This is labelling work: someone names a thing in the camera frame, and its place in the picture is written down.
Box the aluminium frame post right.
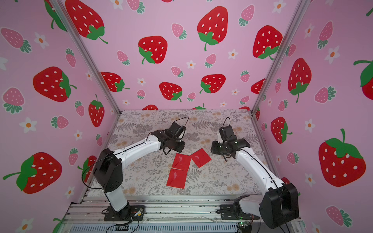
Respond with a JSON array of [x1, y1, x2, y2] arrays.
[[251, 0, 311, 115]]

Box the aluminium frame post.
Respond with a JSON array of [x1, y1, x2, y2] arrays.
[[251, 0, 311, 115], [51, 0, 121, 116]]

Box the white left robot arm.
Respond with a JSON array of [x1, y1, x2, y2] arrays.
[[92, 122, 186, 215]]

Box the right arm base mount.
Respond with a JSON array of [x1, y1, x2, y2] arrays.
[[216, 196, 259, 221]]

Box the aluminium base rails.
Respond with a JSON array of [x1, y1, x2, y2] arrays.
[[58, 194, 307, 233]]

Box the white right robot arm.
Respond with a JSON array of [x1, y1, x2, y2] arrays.
[[211, 126, 300, 229]]

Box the aluminium frame post left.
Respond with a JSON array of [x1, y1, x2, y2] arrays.
[[51, 0, 121, 116]]

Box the red envelope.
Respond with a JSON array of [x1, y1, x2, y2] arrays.
[[190, 148, 212, 168], [172, 153, 191, 171], [166, 169, 187, 189]]

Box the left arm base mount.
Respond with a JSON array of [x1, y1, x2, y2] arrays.
[[102, 204, 145, 221]]

